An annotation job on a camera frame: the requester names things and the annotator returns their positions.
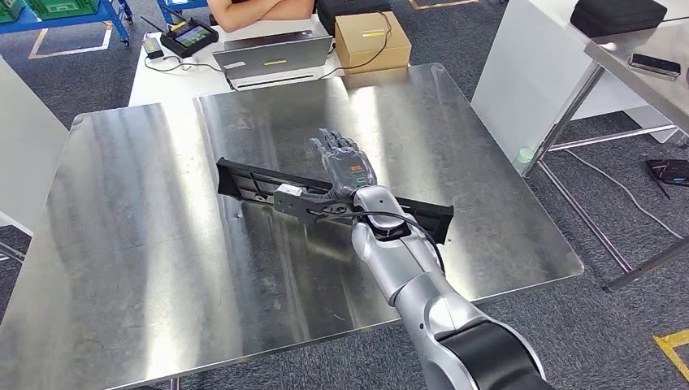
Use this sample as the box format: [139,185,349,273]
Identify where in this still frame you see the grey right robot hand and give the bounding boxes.
[309,128,379,198]

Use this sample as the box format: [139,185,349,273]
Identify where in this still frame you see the black plastic panel part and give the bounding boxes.
[216,157,455,245]

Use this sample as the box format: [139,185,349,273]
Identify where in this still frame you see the stainless steel workbench table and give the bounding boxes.
[0,63,586,390]

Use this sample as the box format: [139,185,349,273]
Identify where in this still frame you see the blue steel shelf rack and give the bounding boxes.
[0,0,134,47]
[156,0,209,25]

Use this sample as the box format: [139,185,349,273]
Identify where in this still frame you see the cardboard box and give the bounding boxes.
[334,11,413,76]

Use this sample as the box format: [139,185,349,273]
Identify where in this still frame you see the silver laptop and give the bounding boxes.
[212,29,335,92]

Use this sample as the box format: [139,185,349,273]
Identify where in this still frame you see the person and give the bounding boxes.
[206,0,316,33]

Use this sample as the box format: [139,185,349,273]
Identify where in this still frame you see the pale floor tape square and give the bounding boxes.
[409,0,479,11]

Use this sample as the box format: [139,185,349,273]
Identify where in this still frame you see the white table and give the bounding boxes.
[128,13,345,109]

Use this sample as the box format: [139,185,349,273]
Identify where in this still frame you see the black handheld terminal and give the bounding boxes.
[141,15,220,59]

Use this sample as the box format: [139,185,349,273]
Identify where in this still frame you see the white panel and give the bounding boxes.
[0,56,70,238]
[470,0,679,176]

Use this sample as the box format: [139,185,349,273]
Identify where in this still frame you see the black power adapter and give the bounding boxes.
[142,36,165,60]

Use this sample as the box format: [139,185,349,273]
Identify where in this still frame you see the black bag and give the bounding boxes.
[569,0,669,39]

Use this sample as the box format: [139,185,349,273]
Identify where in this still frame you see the black smartphone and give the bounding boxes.
[628,52,682,79]

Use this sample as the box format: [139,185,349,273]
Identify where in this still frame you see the black router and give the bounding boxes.
[645,158,689,200]

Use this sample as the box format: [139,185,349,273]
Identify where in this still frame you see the green plastic crate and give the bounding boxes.
[0,0,26,24]
[24,0,102,20]

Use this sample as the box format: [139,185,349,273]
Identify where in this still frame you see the yellow floor tape square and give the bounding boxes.
[652,329,689,384]

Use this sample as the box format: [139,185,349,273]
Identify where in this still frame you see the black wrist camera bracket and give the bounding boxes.
[272,185,361,225]

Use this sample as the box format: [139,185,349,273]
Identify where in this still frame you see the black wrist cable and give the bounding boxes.
[317,210,447,274]

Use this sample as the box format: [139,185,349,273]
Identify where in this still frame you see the black laptop cable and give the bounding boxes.
[317,11,394,82]

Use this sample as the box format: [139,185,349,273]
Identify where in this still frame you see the thin adapter cable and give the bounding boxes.
[144,54,224,74]

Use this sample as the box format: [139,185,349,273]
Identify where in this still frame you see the white power cable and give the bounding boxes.
[562,149,685,241]

